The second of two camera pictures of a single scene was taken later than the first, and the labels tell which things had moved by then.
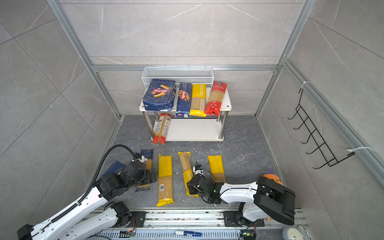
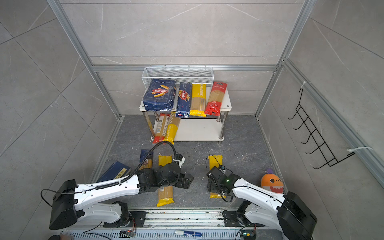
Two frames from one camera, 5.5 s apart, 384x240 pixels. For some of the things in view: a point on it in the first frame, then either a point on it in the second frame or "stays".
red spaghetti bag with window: (216, 98) stays
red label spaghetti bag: (162, 129) stays
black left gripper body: (145, 179) → (180, 181)
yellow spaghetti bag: (165, 180) stays
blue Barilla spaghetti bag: (184, 100) stays
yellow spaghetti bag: (216, 168) stays
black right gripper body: (193, 191) → (214, 187)
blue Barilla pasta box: (160, 95) stays
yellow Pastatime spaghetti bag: (185, 159) → (172, 128)
